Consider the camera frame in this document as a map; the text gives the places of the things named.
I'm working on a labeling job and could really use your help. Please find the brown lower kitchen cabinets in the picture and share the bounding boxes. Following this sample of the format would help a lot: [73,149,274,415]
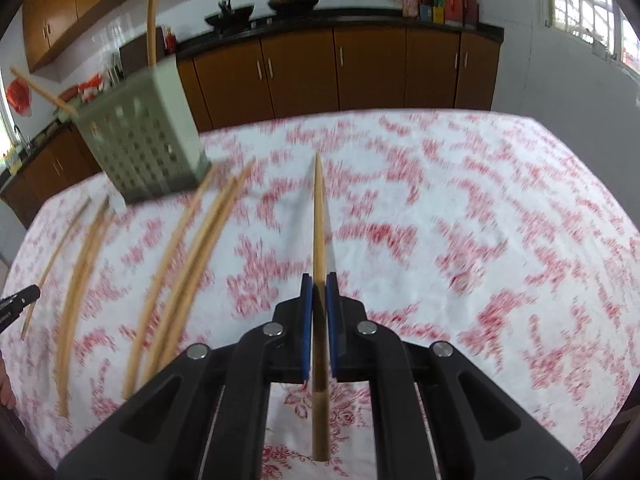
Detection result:
[0,24,503,228]

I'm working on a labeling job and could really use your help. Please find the brown kitchen cabinets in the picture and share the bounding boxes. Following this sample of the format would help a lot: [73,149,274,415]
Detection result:
[0,24,503,228]
[22,0,193,74]

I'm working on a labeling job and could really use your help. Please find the dark kitchen countertop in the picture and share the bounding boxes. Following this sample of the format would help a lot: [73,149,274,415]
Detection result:
[0,7,505,196]

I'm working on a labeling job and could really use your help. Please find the green perforated utensil holder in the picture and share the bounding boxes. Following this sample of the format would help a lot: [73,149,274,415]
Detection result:
[74,55,211,206]

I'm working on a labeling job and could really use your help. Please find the brown upper kitchen cabinets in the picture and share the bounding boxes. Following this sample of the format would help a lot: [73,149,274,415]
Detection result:
[22,0,193,74]

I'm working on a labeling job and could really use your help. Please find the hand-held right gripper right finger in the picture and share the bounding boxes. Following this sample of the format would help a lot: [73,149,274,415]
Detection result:
[326,272,584,480]

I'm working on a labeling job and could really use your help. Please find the red and white bag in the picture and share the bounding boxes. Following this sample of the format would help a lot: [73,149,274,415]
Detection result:
[77,73,107,102]

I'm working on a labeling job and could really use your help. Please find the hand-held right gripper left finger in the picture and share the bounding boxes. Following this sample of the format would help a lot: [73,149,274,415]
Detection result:
[55,274,314,480]

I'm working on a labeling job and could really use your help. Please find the red floral tablecloth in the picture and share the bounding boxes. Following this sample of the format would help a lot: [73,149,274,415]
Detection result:
[0,109,640,480]

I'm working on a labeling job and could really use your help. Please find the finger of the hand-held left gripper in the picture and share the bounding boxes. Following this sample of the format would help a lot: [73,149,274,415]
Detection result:
[0,284,42,333]

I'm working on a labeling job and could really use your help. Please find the dark cutting board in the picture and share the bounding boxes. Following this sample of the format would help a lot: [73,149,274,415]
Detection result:
[119,40,153,74]

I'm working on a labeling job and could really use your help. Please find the black wok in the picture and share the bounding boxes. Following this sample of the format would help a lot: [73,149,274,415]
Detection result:
[205,0,256,36]

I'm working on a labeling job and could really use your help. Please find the hanging red plastic bag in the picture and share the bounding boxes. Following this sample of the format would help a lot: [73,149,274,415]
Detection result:
[6,77,34,116]

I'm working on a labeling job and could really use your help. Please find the green and yellow boxes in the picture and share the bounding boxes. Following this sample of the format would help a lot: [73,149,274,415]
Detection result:
[419,0,446,24]

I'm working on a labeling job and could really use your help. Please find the person's left hand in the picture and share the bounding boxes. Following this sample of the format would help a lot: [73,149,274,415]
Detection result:
[0,355,17,409]

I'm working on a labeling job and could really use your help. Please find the barred window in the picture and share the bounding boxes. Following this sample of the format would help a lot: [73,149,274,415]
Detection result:
[542,0,640,79]

